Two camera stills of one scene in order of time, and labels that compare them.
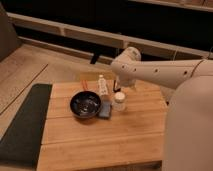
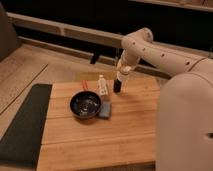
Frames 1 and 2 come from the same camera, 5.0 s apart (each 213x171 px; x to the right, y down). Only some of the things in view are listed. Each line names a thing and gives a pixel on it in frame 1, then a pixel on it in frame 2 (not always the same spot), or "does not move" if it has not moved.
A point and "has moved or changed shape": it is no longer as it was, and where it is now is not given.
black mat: x=20 y=145 does not move
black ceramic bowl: x=85 y=104 does not move
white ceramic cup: x=119 y=101 has moved or changed shape
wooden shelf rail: x=93 y=36 does not move
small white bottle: x=102 y=89 does not move
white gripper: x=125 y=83 to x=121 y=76
